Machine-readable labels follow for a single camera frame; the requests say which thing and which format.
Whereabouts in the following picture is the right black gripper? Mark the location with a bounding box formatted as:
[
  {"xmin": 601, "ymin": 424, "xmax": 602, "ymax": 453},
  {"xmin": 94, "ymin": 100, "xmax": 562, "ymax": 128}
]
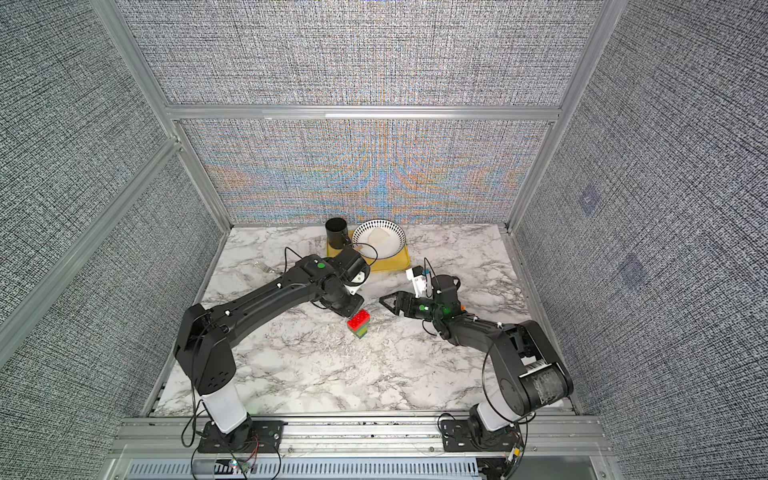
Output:
[{"xmin": 379, "ymin": 292, "xmax": 444, "ymax": 324}]

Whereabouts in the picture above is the red lego brick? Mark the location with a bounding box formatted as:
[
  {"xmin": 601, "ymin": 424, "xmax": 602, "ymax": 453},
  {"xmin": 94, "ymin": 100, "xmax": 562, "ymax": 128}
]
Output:
[{"xmin": 347, "ymin": 309, "xmax": 370, "ymax": 332}]

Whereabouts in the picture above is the dark green lego brick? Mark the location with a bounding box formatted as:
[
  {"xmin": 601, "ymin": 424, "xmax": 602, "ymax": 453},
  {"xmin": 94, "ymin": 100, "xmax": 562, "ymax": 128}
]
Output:
[{"xmin": 348, "ymin": 322, "xmax": 368, "ymax": 338}]

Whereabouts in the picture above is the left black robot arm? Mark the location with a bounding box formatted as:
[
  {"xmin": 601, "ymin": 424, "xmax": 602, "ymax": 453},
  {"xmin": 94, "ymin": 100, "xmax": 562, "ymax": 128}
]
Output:
[{"xmin": 173, "ymin": 246, "xmax": 371, "ymax": 434}]

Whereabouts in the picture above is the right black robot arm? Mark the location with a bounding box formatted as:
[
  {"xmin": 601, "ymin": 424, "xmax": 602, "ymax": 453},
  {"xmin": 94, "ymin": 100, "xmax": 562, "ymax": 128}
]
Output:
[{"xmin": 379, "ymin": 274, "xmax": 574, "ymax": 432}]

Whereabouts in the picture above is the yellow tray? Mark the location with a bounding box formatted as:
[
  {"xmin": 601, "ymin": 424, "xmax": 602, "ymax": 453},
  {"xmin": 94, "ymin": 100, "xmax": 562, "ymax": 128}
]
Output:
[{"xmin": 325, "ymin": 230, "xmax": 411, "ymax": 272}]

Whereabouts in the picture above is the white patterned bowl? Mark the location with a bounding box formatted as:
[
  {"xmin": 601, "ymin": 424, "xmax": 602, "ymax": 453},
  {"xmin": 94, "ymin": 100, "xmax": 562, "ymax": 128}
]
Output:
[{"xmin": 351, "ymin": 219, "xmax": 406, "ymax": 260}]

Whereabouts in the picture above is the black mug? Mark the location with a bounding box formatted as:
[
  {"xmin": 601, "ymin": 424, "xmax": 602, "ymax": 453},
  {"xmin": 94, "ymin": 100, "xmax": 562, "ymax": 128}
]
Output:
[{"xmin": 325, "ymin": 217, "xmax": 351, "ymax": 250}]

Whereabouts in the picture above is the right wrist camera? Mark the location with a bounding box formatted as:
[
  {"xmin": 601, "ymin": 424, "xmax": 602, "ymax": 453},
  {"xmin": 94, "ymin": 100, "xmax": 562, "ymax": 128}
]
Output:
[{"xmin": 406, "ymin": 265, "xmax": 429, "ymax": 298}]

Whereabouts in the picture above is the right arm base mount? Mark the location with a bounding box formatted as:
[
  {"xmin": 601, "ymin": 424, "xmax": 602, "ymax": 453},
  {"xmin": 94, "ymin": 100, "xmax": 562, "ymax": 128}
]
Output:
[{"xmin": 437, "ymin": 417, "xmax": 524, "ymax": 453}]

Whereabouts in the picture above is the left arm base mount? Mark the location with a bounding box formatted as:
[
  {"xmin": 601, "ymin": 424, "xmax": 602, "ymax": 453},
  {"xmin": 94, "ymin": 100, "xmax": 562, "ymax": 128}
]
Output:
[{"xmin": 198, "ymin": 419, "xmax": 285, "ymax": 454}]

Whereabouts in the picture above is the white vented cable duct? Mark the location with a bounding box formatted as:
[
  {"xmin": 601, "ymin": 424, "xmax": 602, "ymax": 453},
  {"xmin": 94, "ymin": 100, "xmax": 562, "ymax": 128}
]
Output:
[{"xmin": 126, "ymin": 457, "xmax": 481, "ymax": 479}]

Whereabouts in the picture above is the aluminium front rail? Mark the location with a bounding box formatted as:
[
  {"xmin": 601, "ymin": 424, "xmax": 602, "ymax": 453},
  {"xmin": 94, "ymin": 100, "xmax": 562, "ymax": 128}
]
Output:
[{"xmin": 107, "ymin": 409, "xmax": 616, "ymax": 459}]

